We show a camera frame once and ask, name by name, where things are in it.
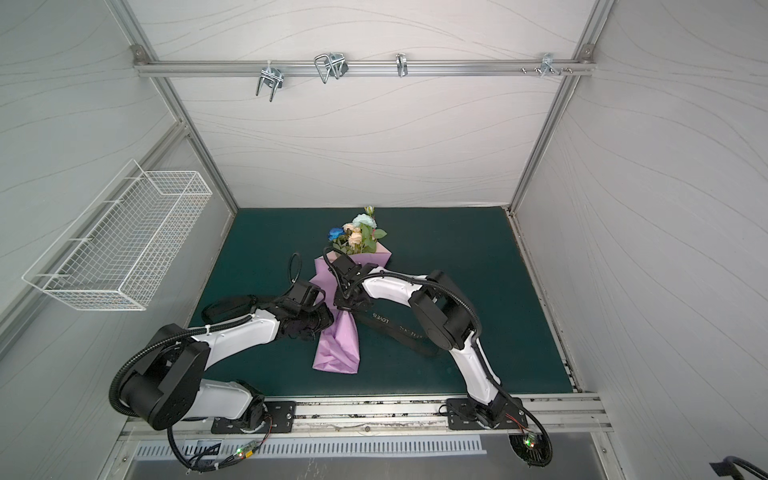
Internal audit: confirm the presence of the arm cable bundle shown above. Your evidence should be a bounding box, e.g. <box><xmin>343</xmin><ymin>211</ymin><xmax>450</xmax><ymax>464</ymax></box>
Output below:
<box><xmin>166</xmin><ymin>419</ymin><xmax>274</xmax><ymax>474</ymax></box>
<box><xmin>508</xmin><ymin>401</ymin><xmax>554</xmax><ymax>468</ymax></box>

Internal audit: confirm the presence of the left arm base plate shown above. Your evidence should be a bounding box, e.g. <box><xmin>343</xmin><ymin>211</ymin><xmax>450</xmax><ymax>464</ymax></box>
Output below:
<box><xmin>211</xmin><ymin>400</ymin><xmax>297</xmax><ymax>435</ymax></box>

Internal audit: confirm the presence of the white vent grille strip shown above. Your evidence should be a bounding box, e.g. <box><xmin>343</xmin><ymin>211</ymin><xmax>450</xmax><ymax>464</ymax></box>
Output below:
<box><xmin>134</xmin><ymin>435</ymin><xmax>487</xmax><ymax>461</ymax></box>

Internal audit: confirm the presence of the metal u-bolt clamp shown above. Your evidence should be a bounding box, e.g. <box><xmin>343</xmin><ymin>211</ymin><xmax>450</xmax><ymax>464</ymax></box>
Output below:
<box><xmin>313</xmin><ymin>52</ymin><xmax>349</xmax><ymax>84</ymax></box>
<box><xmin>255</xmin><ymin>64</ymin><xmax>284</xmax><ymax>102</ymax></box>

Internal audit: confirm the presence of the aluminium crossbar rail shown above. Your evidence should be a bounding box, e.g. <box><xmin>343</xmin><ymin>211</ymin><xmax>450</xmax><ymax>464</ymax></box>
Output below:
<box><xmin>134</xmin><ymin>57</ymin><xmax>597</xmax><ymax>78</ymax></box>

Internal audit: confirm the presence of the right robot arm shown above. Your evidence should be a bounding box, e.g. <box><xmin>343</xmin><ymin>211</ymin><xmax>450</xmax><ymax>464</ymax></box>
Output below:
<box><xmin>322</xmin><ymin>248</ymin><xmax>511</xmax><ymax>429</ymax></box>

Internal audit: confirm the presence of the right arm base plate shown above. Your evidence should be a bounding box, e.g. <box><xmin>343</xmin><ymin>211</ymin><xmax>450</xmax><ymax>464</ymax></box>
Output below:
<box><xmin>444</xmin><ymin>394</ymin><xmax>528</xmax><ymax>431</ymax></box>

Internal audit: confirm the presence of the metal U-bolt clamp left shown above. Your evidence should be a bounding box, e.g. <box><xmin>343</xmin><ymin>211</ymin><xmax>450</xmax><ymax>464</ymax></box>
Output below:
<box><xmin>255</xmin><ymin>64</ymin><xmax>284</xmax><ymax>102</ymax></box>

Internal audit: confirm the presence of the mint fake flower stem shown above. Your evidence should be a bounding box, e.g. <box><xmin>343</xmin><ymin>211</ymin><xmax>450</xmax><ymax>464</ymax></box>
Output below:
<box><xmin>351</xmin><ymin>206</ymin><xmax>388</xmax><ymax>253</ymax></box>

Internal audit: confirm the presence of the metal bolt clamp right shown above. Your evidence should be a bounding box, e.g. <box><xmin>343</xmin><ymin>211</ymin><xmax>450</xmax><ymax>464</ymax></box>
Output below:
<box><xmin>520</xmin><ymin>53</ymin><xmax>573</xmax><ymax>77</ymax></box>

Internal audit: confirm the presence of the pink purple wrapping paper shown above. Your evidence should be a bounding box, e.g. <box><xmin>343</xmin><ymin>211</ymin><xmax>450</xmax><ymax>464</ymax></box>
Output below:
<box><xmin>310</xmin><ymin>257</ymin><xmax>360</xmax><ymax>375</ymax></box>

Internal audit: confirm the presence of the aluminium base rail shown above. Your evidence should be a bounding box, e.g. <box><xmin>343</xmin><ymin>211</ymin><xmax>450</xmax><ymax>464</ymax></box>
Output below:
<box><xmin>119</xmin><ymin>392</ymin><xmax>613</xmax><ymax>442</ymax></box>

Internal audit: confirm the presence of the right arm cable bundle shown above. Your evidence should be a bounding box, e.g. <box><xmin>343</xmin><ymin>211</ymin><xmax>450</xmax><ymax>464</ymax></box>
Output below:
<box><xmin>508</xmin><ymin>401</ymin><xmax>554</xmax><ymax>468</ymax></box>

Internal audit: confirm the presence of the black ribbon strap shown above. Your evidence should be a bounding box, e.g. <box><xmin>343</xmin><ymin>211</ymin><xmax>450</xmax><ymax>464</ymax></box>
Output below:
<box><xmin>200</xmin><ymin>293</ymin><xmax>445</xmax><ymax>359</ymax></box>

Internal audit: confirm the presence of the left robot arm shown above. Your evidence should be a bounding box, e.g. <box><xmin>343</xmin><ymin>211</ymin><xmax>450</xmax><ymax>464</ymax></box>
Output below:
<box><xmin>108</xmin><ymin>280</ymin><xmax>334</xmax><ymax>432</ymax></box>

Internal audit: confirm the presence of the metal U-bolt clamp middle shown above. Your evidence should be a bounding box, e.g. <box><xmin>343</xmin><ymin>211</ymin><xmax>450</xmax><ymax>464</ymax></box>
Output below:
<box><xmin>313</xmin><ymin>52</ymin><xmax>349</xmax><ymax>84</ymax></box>

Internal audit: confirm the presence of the metal bracket clamp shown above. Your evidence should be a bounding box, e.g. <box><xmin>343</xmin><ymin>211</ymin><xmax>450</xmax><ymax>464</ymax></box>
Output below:
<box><xmin>395</xmin><ymin>53</ymin><xmax>408</xmax><ymax>78</ymax></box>

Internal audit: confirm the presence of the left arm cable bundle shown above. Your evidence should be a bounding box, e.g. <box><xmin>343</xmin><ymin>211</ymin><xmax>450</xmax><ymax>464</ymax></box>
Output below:
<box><xmin>166</xmin><ymin>419</ymin><xmax>274</xmax><ymax>474</ymax></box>

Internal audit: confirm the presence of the white wire basket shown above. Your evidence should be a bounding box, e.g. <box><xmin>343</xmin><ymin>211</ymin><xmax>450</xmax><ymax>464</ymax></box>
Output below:
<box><xmin>22</xmin><ymin>160</ymin><xmax>212</xmax><ymax>312</ymax></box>

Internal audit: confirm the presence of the blue fake flower stem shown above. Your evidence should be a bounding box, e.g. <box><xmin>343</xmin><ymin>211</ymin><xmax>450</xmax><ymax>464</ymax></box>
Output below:
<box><xmin>328</xmin><ymin>227</ymin><xmax>345</xmax><ymax>242</ymax></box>

